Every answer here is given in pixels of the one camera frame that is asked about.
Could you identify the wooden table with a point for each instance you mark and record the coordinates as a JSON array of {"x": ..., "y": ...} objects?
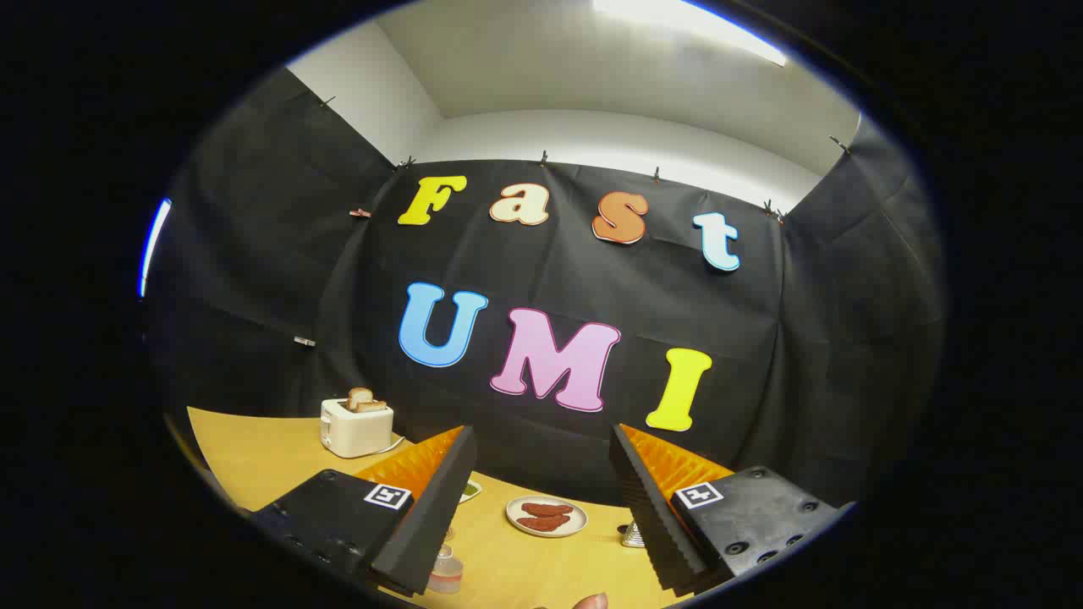
[{"x": 254, "y": 457}]

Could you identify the computer monitor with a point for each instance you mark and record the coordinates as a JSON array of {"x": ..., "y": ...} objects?
[{"x": 152, "y": 249}]

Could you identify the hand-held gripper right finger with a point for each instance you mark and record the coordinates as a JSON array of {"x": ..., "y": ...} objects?
[{"x": 647, "y": 507}]

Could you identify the round white plate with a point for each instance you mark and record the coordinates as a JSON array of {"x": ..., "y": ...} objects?
[{"x": 516, "y": 516}]

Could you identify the white toaster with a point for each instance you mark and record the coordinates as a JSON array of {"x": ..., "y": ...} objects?
[{"x": 355, "y": 431}]

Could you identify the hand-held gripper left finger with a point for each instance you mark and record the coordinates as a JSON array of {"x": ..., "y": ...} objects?
[{"x": 440, "y": 499}]

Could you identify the toasted bread slice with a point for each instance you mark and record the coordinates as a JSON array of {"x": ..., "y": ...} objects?
[
  {"x": 359, "y": 396},
  {"x": 372, "y": 407}
]

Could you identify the clear juice bottle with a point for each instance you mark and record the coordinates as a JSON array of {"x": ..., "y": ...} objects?
[{"x": 446, "y": 575}]

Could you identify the white divided sauce dish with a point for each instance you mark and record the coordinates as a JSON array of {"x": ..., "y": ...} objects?
[{"x": 470, "y": 489}]

